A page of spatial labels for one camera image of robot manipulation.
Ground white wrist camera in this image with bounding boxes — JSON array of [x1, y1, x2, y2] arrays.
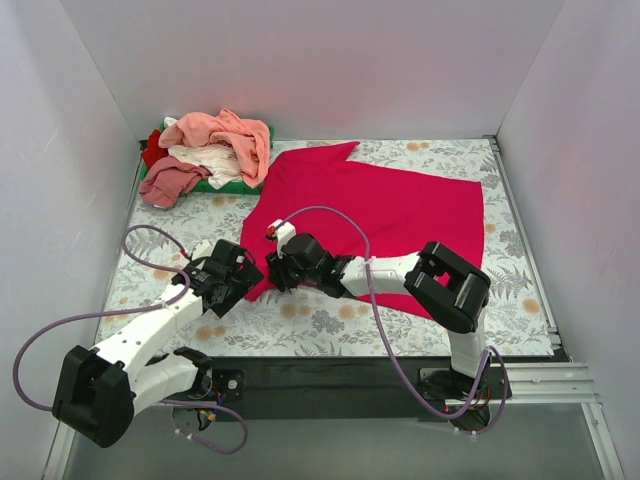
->
[[265, 219, 296, 257], [189, 240, 214, 261]]

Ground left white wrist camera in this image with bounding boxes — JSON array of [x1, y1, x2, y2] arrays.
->
[[189, 240, 214, 261]]

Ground magenta t shirt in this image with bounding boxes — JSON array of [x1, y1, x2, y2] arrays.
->
[[239, 141, 486, 324]]

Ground salmon pink t shirt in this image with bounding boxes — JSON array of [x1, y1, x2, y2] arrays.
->
[[158, 109, 271, 188]]

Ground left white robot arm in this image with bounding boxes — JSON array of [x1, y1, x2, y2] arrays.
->
[[52, 240, 264, 448]]

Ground white t shirt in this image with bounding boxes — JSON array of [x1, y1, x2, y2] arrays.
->
[[168, 144, 242, 189]]

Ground red t shirt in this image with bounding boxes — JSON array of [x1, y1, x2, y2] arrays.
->
[[141, 129, 168, 170]]

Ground aluminium frame rail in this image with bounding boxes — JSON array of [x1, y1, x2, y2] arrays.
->
[[45, 361, 623, 479]]

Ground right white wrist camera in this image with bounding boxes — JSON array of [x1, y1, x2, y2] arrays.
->
[[265, 219, 296, 257]]

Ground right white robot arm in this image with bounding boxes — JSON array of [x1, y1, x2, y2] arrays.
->
[[266, 226, 491, 398]]

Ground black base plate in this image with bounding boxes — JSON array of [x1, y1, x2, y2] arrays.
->
[[172, 357, 504, 431]]

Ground green plastic basket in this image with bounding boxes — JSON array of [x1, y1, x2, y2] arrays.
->
[[138, 124, 275, 195]]

